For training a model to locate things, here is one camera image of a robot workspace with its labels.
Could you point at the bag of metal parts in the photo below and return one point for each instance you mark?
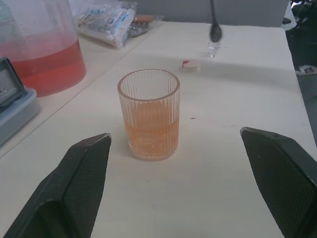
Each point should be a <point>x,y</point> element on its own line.
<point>138,28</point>

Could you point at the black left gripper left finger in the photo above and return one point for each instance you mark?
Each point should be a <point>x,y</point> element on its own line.
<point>62,188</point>

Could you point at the small clear bottle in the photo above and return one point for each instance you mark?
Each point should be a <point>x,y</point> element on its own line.
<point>212,48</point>

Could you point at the clear bag of packets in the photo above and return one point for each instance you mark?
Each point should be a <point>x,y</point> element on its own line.
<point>109,22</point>

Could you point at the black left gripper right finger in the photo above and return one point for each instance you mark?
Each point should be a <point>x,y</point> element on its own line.
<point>277,183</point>

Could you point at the grey digital scale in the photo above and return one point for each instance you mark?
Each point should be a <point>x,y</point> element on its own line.
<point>12,104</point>

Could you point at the white shoe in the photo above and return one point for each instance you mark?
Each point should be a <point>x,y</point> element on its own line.
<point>306,70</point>

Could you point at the ribbed drinking glass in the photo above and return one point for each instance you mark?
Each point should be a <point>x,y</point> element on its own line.
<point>149,119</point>

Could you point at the long black spoon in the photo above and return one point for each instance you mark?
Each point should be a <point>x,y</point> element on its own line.
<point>215,27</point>

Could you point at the orange lid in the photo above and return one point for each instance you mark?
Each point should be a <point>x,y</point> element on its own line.
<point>144,18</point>

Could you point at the large jug with red liquid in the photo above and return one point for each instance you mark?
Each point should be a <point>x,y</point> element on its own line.
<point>42,57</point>

